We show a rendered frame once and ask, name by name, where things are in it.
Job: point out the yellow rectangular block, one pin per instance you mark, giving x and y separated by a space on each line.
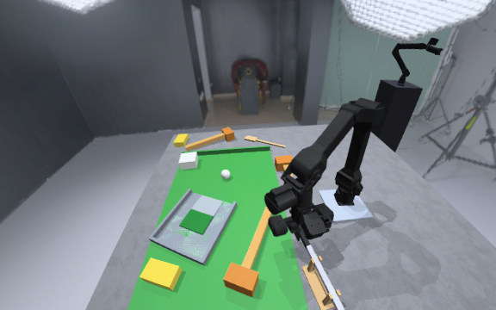
180 140
160 273

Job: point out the white golf ball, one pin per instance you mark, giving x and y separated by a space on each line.
225 174

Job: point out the green flat mat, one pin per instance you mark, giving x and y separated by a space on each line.
201 287

